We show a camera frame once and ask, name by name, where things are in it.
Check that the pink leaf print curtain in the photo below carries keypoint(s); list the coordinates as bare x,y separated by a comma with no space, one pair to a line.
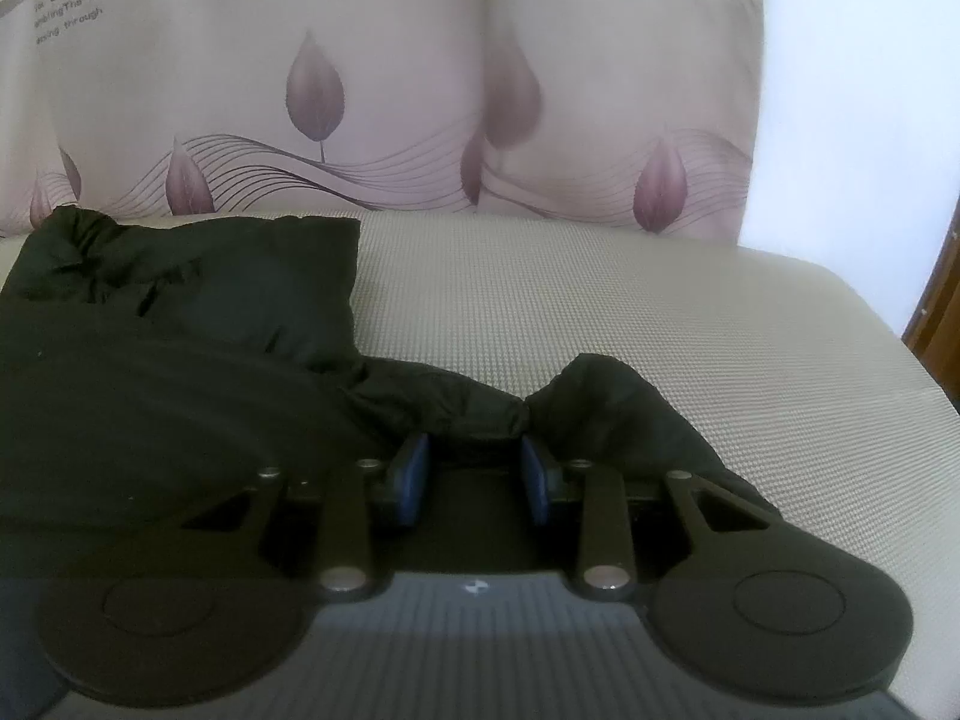
390,75

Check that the beige woven bed mattress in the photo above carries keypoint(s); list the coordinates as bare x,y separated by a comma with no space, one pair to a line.
600,300

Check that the brown wooden door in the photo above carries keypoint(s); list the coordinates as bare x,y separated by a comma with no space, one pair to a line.
937,315

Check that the black padded jacket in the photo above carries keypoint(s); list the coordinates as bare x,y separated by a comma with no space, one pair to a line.
150,390

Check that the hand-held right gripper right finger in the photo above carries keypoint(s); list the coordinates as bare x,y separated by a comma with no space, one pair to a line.
535,487

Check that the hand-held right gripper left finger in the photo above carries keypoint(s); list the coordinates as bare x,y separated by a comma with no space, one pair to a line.
409,484

